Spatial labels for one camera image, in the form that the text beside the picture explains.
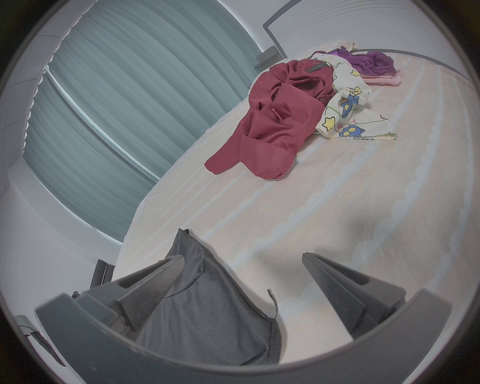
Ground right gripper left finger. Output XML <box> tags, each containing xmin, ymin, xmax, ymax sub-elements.
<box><xmin>77</xmin><ymin>255</ymin><xmax>185</xmax><ymax>332</ymax></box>

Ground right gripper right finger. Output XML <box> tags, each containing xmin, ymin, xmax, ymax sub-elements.
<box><xmin>302</xmin><ymin>252</ymin><xmax>407</xmax><ymax>338</ymax></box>

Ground black trousers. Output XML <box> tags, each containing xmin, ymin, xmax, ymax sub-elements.
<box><xmin>135</xmin><ymin>228</ymin><xmax>282</xmax><ymax>365</ymax></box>

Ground bed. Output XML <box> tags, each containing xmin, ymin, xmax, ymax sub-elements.
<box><xmin>114</xmin><ymin>0</ymin><xmax>479</xmax><ymax>344</ymax></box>

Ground black cabinet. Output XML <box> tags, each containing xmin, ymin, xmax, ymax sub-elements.
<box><xmin>92</xmin><ymin>259</ymin><xmax>115</xmax><ymax>289</ymax></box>

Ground blue-green curtain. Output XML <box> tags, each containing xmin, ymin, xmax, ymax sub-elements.
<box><xmin>23</xmin><ymin>71</ymin><xmax>158</xmax><ymax>244</ymax></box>
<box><xmin>49</xmin><ymin>0</ymin><xmax>263</xmax><ymax>181</ymax></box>

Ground white printed garment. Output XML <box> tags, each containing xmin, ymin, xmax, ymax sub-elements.
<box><xmin>312</xmin><ymin>52</ymin><xmax>398</xmax><ymax>141</ymax></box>

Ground dark red garment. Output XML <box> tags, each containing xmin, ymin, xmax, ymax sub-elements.
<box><xmin>204</xmin><ymin>59</ymin><xmax>336</xmax><ymax>181</ymax></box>

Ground pink garment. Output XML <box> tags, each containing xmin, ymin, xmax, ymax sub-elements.
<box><xmin>360</xmin><ymin>71</ymin><xmax>403</xmax><ymax>86</ymax></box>

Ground purple garment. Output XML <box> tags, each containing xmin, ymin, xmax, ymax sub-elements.
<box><xmin>313</xmin><ymin>47</ymin><xmax>398</xmax><ymax>77</ymax></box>

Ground grey bedside table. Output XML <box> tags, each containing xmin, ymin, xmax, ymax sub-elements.
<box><xmin>257</xmin><ymin>46</ymin><xmax>281</xmax><ymax>69</ymax></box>

